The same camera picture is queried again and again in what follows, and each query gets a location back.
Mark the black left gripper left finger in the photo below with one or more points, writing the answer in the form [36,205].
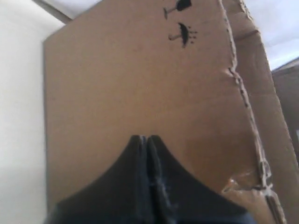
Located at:
[119,196]

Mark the taped cardboard box with flaps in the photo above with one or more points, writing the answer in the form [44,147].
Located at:
[287,87]

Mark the large torn cardboard box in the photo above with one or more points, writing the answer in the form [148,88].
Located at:
[193,72]

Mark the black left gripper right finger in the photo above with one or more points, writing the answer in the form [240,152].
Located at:
[179,198]

